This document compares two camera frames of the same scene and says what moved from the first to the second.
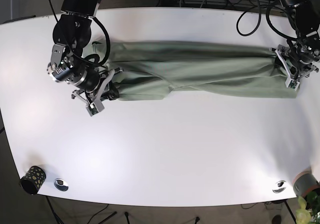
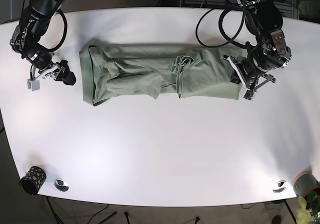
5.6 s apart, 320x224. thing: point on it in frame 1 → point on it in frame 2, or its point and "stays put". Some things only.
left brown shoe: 277,219 stays put
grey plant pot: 305,182 stays put
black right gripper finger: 278,63 → 235,78
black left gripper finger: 113,93 → 67,76
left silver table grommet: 61,185 stays put
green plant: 309,207 stays put
